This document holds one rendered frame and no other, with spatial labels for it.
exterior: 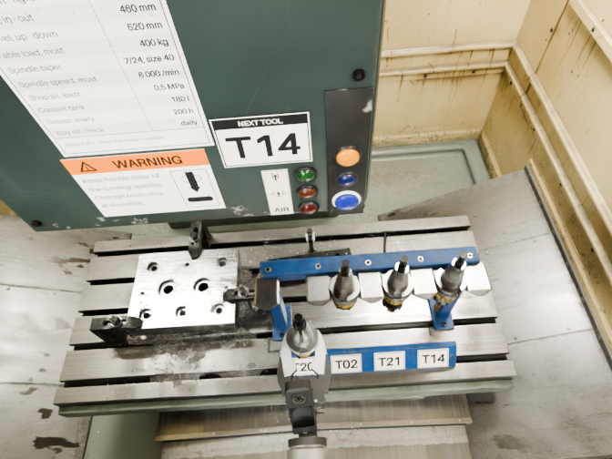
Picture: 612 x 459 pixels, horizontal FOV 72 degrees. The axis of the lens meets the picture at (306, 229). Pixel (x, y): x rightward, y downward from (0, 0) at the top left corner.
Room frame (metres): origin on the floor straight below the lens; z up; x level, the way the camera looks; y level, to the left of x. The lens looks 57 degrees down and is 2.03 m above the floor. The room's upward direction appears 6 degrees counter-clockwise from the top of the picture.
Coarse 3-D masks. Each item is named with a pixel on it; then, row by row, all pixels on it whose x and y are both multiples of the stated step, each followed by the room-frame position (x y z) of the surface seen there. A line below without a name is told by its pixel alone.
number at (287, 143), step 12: (252, 132) 0.32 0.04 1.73; (264, 132) 0.32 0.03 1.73; (276, 132) 0.32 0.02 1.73; (288, 132) 0.32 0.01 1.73; (300, 132) 0.32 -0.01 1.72; (252, 144) 0.32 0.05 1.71; (264, 144) 0.32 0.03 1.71; (276, 144) 0.32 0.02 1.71; (288, 144) 0.32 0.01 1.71; (300, 144) 0.32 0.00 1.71; (264, 156) 0.32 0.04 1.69; (276, 156) 0.32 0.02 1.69; (288, 156) 0.32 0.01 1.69; (300, 156) 0.32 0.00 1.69
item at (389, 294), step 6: (390, 270) 0.40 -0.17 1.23; (384, 276) 0.39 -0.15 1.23; (384, 282) 0.38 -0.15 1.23; (384, 288) 0.37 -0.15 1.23; (408, 288) 0.36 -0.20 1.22; (390, 294) 0.35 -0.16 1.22; (396, 294) 0.35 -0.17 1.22; (402, 294) 0.35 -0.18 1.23; (408, 294) 0.35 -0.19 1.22; (390, 300) 0.35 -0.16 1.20; (402, 300) 0.34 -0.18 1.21
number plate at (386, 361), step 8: (376, 352) 0.32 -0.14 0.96; (384, 352) 0.31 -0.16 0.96; (392, 352) 0.31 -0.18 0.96; (400, 352) 0.31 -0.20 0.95; (376, 360) 0.30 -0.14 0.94; (384, 360) 0.30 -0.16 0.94; (392, 360) 0.30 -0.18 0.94; (400, 360) 0.30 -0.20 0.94; (376, 368) 0.29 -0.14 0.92; (384, 368) 0.28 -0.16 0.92; (392, 368) 0.28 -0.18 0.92; (400, 368) 0.28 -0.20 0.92
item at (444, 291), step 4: (436, 272) 0.39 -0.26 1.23; (440, 272) 0.39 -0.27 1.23; (436, 276) 0.38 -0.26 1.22; (440, 276) 0.38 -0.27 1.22; (464, 276) 0.37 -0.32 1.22; (436, 280) 0.37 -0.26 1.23; (440, 280) 0.37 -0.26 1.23; (464, 280) 0.36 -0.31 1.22; (436, 284) 0.36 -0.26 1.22; (440, 284) 0.36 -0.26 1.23; (464, 284) 0.35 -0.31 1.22; (440, 288) 0.35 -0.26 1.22; (444, 288) 0.35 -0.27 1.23; (460, 288) 0.35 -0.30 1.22; (464, 288) 0.35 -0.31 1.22; (440, 292) 0.35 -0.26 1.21; (444, 292) 0.34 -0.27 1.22; (448, 292) 0.34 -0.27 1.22; (452, 292) 0.34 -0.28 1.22; (456, 292) 0.35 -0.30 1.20; (460, 292) 0.34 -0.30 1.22; (444, 296) 0.34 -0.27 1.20; (448, 296) 0.34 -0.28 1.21
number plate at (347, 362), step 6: (348, 354) 0.32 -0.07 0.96; (354, 354) 0.32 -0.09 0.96; (360, 354) 0.32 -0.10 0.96; (336, 360) 0.31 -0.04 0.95; (342, 360) 0.31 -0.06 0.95; (348, 360) 0.31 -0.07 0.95; (354, 360) 0.31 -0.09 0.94; (360, 360) 0.30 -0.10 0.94; (336, 366) 0.30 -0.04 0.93; (342, 366) 0.30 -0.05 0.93; (348, 366) 0.30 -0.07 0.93; (354, 366) 0.29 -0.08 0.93; (360, 366) 0.29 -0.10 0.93; (336, 372) 0.29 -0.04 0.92; (342, 372) 0.29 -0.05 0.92
